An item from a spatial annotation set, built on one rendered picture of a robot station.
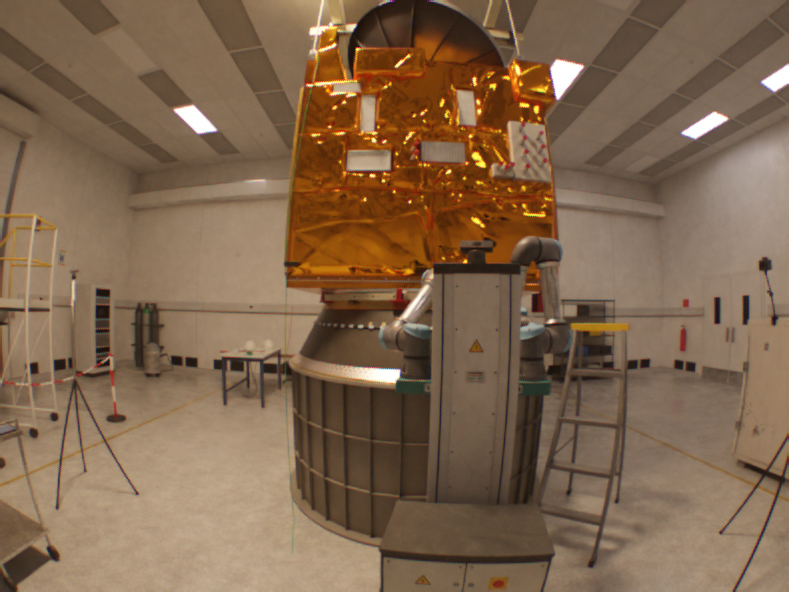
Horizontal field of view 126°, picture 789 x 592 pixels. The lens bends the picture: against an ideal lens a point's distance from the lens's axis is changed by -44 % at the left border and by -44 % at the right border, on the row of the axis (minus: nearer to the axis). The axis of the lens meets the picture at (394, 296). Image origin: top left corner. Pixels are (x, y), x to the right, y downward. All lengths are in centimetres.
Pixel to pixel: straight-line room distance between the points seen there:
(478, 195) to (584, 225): 705
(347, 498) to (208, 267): 736
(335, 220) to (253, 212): 645
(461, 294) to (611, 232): 869
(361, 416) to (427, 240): 124
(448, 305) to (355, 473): 146
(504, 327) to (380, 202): 144
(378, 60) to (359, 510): 333
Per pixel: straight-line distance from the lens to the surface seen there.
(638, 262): 1032
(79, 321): 882
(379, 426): 226
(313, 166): 266
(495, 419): 144
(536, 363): 154
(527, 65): 321
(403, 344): 155
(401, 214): 246
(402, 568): 126
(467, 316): 137
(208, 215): 938
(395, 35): 375
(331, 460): 257
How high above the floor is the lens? 159
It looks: 3 degrees up
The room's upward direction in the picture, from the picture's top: 1 degrees clockwise
